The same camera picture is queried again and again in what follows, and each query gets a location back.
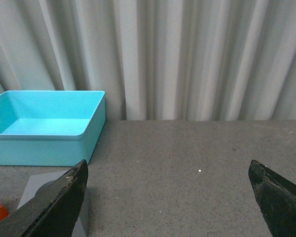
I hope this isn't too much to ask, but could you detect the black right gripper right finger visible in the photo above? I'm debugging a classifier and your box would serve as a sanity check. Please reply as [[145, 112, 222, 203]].
[[248, 160, 296, 237]]

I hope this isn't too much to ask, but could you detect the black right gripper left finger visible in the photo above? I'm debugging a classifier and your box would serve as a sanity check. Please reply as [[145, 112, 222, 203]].
[[0, 159, 88, 237]]

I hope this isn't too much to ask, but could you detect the gray block with round hole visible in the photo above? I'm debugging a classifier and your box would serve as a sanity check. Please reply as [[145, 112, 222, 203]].
[[17, 170, 89, 237]]

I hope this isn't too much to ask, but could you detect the light blue plastic box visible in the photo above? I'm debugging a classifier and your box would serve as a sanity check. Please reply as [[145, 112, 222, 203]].
[[0, 90, 106, 166]]

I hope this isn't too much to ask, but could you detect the white pleated curtain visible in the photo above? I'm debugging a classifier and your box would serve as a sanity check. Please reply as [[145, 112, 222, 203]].
[[0, 0, 296, 121]]

